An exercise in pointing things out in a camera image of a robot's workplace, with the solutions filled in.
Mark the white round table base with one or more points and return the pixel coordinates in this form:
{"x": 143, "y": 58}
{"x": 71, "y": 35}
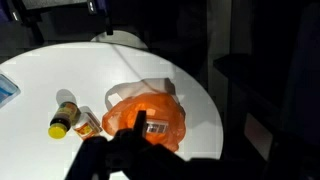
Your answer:
{"x": 123, "y": 40}

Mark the orange plastic bag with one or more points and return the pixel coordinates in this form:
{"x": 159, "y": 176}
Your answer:
{"x": 126, "y": 113}

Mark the white box with barcode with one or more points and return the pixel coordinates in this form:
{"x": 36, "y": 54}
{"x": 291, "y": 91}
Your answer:
{"x": 156, "y": 126}

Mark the small white bottle orange label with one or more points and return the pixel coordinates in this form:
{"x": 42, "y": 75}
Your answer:
{"x": 86, "y": 128}

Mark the brown bottle yellow cap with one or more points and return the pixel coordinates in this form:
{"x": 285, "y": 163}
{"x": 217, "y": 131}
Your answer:
{"x": 65, "y": 116}

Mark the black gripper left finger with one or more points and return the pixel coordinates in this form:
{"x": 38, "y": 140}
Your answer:
{"x": 88, "y": 160}

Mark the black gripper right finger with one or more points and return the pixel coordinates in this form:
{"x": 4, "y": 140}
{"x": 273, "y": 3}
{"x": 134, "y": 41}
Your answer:
{"x": 140, "y": 121}

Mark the blue white tissue packet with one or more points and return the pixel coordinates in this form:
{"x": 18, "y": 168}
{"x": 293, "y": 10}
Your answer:
{"x": 6, "y": 91}

